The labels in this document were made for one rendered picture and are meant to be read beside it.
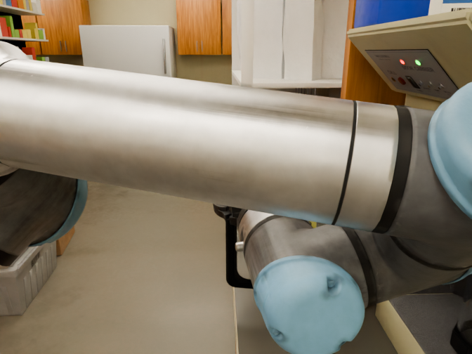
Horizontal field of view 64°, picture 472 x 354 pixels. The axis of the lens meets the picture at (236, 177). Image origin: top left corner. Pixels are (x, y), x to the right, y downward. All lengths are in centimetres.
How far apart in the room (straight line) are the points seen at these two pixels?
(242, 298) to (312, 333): 61
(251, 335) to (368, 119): 65
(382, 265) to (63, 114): 25
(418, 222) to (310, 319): 11
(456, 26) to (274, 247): 26
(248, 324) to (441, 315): 37
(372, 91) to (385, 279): 50
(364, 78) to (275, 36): 101
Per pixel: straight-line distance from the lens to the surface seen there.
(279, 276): 29
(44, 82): 26
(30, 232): 43
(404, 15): 61
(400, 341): 81
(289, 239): 32
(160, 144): 21
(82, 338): 237
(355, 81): 75
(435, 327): 79
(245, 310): 87
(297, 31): 166
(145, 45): 530
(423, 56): 51
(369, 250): 31
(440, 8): 49
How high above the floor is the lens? 147
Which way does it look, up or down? 18 degrees down
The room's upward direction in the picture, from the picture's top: straight up
